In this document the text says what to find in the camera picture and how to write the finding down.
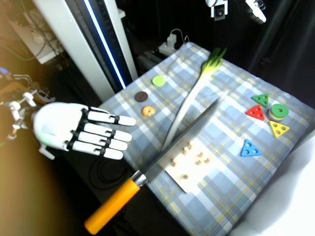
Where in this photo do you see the white shelf with cables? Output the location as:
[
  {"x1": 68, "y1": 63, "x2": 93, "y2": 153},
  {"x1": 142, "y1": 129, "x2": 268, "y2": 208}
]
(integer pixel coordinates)
[{"x1": 4, "y1": 9, "x2": 65, "y2": 65}]

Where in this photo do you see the white power strip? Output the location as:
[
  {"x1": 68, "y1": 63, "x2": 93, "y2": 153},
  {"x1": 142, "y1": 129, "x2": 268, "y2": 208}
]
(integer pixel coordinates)
[{"x1": 158, "y1": 34, "x2": 181, "y2": 56}]

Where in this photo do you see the red triangle block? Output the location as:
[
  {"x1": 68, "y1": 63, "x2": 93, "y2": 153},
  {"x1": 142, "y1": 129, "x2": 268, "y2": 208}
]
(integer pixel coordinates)
[{"x1": 245, "y1": 105, "x2": 265, "y2": 121}]

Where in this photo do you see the knife with orange handle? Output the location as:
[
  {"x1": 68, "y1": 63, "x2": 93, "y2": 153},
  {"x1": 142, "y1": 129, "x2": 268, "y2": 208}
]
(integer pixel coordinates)
[{"x1": 84, "y1": 89, "x2": 230, "y2": 235}]

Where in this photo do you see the blue plaid cloth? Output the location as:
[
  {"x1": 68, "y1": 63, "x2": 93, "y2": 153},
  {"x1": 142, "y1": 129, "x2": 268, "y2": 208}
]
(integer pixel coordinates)
[{"x1": 98, "y1": 41, "x2": 310, "y2": 236}]

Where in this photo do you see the green triangle block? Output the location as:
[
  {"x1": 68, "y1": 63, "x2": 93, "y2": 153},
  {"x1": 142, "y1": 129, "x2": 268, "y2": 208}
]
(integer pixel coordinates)
[{"x1": 251, "y1": 93, "x2": 270, "y2": 108}]

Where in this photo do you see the wooden peg board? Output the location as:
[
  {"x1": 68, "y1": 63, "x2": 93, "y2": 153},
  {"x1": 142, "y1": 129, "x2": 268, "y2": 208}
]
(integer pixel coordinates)
[{"x1": 164, "y1": 137, "x2": 215, "y2": 194}]

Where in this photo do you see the black coiled cable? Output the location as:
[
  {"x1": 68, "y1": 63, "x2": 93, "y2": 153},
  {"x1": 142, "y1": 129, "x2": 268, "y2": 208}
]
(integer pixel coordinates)
[{"x1": 88, "y1": 157, "x2": 128, "y2": 190}]

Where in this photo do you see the blue triangle block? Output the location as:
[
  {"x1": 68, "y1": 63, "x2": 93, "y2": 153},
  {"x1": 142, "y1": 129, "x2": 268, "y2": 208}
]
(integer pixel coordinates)
[{"x1": 240, "y1": 139, "x2": 263, "y2": 157}]

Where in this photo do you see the yellow butter cookie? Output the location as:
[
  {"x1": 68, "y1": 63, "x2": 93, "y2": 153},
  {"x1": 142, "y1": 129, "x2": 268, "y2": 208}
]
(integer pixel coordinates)
[{"x1": 141, "y1": 106, "x2": 156, "y2": 117}]

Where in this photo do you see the white column with blue strip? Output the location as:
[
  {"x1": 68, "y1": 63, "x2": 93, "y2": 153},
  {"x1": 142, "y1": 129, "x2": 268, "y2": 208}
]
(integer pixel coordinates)
[{"x1": 33, "y1": 0, "x2": 138, "y2": 103}]

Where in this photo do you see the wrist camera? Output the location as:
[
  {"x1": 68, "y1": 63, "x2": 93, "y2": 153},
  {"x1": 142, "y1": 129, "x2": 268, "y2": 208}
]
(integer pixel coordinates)
[{"x1": 211, "y1": 4, "x2": 226, "y2": 22}]

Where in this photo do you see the yellow triangle block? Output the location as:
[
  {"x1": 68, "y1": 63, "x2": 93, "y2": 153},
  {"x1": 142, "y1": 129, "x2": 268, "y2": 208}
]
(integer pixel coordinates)
[{"x1": 269, "y1": 120, "x2": 290, "y2": 138}]

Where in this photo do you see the yellow ring block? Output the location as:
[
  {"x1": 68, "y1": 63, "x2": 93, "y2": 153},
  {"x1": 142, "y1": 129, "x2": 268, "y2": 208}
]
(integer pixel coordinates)
[{"x1": 269, "y1": 113, "x2": 288, "y2": 122}]

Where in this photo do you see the white robot body cover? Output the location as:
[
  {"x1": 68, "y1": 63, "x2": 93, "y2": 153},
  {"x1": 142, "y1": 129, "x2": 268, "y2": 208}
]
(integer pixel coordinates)
[{"x1": 228, "y1": 134, "x2": 315, "y2": 236}]

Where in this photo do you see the green leek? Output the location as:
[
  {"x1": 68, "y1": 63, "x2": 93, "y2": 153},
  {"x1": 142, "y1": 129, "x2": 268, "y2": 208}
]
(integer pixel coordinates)
[{"x1": 161, "y1": 47, "x2": 227, "y2": 151}]

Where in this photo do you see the green ring block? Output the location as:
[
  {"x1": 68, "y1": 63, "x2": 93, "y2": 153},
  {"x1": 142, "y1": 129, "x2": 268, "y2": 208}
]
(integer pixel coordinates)
[{"x1": 270, "y1": 103, "x2": 289, "y2": 118}]

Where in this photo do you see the brown sandwich cookie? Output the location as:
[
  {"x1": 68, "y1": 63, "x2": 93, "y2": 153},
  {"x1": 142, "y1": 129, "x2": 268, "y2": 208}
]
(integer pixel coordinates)
[{"x1": 134, "y1": 91, "x2": 149, "y2": 102}]

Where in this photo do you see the green sandwich cookie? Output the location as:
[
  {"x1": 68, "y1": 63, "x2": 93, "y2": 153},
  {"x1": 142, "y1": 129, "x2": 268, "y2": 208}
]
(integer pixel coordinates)
[{"x1": 152, "y1": 75, "x2": 166, "y2": 87}]

